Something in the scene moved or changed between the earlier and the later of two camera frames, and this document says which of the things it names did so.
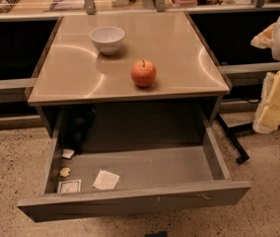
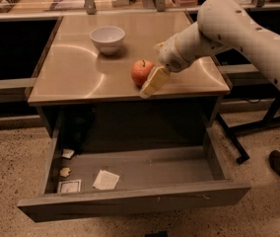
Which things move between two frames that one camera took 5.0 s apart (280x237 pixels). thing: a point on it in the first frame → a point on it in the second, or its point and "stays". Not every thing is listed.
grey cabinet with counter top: x=96 y=96 stays
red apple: x=143 y=73 stays
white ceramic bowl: x=107 y=39 stays
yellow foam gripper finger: x=279 y=97 → x=175 y=54
